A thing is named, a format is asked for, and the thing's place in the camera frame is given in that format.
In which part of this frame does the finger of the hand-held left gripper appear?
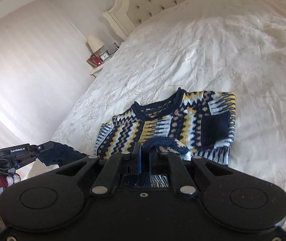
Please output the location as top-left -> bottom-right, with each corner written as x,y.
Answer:
36,142 -> 56,154

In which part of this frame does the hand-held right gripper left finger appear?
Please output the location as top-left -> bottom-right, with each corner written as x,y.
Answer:
55,142 -> 142,197

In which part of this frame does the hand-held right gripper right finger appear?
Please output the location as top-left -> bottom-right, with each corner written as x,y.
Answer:
149,149 -> 234,198

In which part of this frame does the navy yellow patterned knit sweater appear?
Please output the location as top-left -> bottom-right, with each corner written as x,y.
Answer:
36,87 -> 236,188

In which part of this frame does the cream nightstand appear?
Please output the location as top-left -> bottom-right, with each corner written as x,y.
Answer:
90,63 -> 109,77

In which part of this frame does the cream table lamp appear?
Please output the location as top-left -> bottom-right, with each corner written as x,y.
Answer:
86,35 -> 105,56

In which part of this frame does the bed with white bedspread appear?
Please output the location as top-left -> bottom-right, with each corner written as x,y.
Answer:
15,0 -> 286,231

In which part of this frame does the cream tufted headboard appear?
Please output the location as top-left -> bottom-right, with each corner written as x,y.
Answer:
101,0 -> 236,39

